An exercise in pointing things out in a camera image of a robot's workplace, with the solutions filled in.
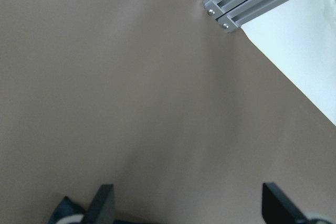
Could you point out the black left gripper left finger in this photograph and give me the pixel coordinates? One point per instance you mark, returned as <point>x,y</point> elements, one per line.
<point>102,207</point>

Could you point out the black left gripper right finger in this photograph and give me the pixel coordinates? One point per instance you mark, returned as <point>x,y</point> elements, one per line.
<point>278,208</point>

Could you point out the black graphic t-shirt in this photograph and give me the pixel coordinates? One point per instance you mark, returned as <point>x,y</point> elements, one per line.
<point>67,212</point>

